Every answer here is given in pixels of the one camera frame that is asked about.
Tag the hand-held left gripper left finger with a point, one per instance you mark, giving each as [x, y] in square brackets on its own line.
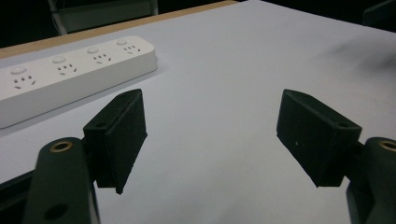
[120, 140]

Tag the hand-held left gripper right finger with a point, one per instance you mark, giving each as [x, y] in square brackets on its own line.
[314, 137]

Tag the white power strip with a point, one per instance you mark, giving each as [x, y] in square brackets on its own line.
[65, 74]

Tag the grey metal chair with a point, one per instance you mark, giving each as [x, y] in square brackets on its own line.
[102, 14]

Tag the dark chair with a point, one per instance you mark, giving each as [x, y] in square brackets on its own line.
[379, 15]

